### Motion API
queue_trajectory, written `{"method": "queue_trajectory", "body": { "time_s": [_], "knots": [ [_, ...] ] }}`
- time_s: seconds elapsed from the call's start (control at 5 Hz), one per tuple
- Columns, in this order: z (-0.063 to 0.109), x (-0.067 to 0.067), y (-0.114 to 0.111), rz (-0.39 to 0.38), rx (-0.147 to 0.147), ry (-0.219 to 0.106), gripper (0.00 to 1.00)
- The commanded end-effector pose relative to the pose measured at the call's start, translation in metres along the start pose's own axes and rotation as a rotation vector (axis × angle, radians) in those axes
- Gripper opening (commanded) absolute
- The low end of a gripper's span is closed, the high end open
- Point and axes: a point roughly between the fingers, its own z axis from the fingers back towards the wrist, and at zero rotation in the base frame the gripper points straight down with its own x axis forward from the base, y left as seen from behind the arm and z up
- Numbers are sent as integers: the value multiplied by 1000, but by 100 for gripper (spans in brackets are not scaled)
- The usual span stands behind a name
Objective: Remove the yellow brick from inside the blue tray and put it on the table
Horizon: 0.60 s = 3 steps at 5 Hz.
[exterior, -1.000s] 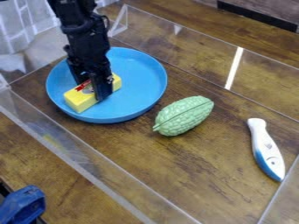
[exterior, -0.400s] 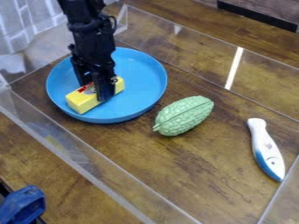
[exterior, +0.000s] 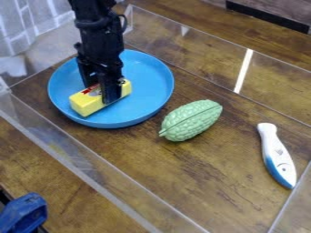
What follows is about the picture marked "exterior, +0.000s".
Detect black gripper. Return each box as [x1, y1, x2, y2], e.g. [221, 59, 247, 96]
[68, 0, 125, 105]

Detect yellow butter brick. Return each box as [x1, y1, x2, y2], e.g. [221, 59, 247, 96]
[68, 78, 133, 118]

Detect blue round tray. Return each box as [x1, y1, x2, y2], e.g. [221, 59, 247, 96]
[47, 49, 175, 128]

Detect grey white checkered cloth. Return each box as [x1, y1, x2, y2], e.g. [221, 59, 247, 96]
[0, 0, 75, 57]

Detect green bitter gourd toy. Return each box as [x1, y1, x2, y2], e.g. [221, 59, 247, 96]
[159, 99, 223, 142]

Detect clear acrylic barrier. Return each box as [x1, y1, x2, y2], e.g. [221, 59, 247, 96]
[0, 0, 311, 233]

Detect blue clamp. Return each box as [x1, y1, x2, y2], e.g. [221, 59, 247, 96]
[0, 192, 47, 233]

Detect white and blue toy fish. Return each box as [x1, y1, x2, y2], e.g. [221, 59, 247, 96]
[257, 123, 296, 189]

